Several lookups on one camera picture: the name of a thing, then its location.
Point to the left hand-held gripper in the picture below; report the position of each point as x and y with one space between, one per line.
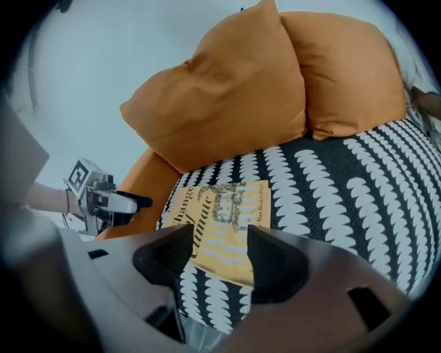
100 201

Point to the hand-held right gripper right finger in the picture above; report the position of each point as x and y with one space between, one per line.
279 272

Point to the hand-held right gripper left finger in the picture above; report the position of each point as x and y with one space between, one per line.
162 258

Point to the yellow book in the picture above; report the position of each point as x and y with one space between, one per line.
220 246

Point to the person's left forearm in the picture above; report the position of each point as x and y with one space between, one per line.
48 198

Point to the black wrist band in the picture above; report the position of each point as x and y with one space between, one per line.
67 201

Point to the orange cushion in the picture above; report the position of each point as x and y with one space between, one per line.
348 79
224 93

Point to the striped sofa with orange frame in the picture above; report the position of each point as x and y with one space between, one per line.
344 207

